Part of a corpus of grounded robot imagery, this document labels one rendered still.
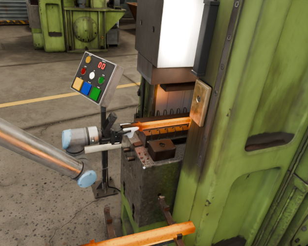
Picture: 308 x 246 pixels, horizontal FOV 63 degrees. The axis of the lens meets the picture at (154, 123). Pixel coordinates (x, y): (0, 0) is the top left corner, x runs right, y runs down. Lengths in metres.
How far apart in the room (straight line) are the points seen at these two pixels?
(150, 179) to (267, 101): 0.64
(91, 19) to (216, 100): 5.38
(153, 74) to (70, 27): 5.01
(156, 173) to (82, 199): 1.17
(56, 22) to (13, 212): 4.56
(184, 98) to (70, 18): 4.74
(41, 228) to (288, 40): 1.96
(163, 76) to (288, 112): 0.55
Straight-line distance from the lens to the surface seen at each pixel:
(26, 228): 2.22
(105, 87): 1.61
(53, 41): 6.16
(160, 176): 1.28
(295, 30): 1.01
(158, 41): 1.05
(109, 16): 6.54
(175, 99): 1.57
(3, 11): 9.11
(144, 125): 1.31
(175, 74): 1.18
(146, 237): 0.88
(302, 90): 1.17
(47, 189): 2.45
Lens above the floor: 1.70
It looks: 31 degrees down
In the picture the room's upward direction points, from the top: 6 degrees clockwise
